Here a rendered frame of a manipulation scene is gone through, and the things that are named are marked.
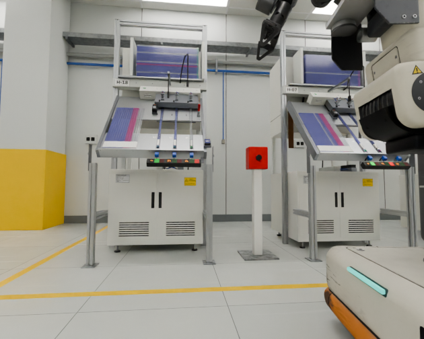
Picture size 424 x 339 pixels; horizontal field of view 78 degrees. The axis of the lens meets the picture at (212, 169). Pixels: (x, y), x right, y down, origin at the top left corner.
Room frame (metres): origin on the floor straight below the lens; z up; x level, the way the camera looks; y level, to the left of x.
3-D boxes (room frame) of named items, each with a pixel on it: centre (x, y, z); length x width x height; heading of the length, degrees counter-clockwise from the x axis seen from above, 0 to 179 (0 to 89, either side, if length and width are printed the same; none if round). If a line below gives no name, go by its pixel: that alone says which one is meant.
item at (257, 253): (1.92, -0.33, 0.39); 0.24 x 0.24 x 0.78; 6
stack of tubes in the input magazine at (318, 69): (2.35, -1.07, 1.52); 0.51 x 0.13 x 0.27; 96
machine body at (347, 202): (2.46, -0.99, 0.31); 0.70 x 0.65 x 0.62; 96
